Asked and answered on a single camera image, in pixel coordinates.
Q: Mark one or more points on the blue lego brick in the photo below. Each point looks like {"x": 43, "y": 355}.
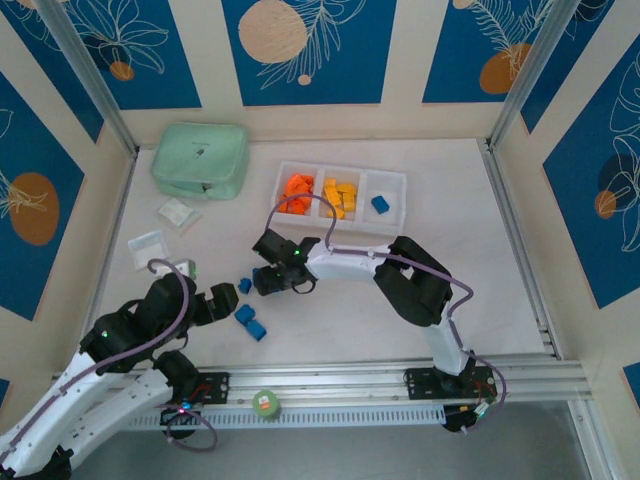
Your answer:
{"x": 244, "y": 285}
{"x": 256, "y": 330}
{"x": 245, "y": 315}
{"x": 381, "y": 204}

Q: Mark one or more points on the orange lego brick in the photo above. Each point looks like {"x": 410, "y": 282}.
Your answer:
{"x": 287, "y": 205}
{"x": 300, "y": 179}
{"x": 294, "y": 191}
{"x": 303, "y": 204}

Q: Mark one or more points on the yellow lego plate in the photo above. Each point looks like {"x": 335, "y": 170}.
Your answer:
{"x": 338, "y": 211}

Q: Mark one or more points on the yellow square lego brick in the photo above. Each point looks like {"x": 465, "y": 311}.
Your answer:
{"x": 330, "y": 185}
{"x": 332, "y": 196}

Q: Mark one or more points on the yellow curved lego brick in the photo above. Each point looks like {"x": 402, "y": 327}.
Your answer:
{"x": 348, "y": 202}

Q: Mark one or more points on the large yellow lego brick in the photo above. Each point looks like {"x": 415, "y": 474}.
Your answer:
{"x": 346, "y": 189}

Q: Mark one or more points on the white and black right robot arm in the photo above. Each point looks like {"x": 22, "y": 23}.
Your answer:
{"x": 345, "y": 265}

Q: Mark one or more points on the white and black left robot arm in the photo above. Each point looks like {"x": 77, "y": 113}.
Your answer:
{"x": 125, "y": 395}

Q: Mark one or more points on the white sachet packet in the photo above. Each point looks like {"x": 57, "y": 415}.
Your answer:
{"x": 148, "y": 248}
{"x": 177, "y": 214}

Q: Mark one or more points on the green tape roll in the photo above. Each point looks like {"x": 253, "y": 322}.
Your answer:
{"x": 266, "y": 404}

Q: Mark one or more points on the white three-compartment plastic container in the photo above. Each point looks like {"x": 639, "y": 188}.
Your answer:
{"x": 385, "y": 222}

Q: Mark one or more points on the mint green zip pouch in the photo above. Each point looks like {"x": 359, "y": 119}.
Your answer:
{"x": 200, "y": 160}

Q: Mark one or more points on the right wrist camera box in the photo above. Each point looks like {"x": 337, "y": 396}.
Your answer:
{"x": 272, "y": 247}

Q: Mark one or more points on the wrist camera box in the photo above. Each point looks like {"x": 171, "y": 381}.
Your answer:
{"x": 184, "y": 269}
{"x": 272, "y": 247}

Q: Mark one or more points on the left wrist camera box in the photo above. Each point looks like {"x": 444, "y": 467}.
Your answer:
{"x": 184, "y": 269}

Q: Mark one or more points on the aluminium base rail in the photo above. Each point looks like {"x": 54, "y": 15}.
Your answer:
{"x": 325, "y": 377}

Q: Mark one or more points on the aluminium side rail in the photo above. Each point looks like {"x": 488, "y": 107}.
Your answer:
{"x": 520, "y": 250}

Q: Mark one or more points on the aluminium frame post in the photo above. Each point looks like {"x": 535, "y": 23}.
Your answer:
{"x": 537, "y": 65}
{"x": 85, "y": 75}

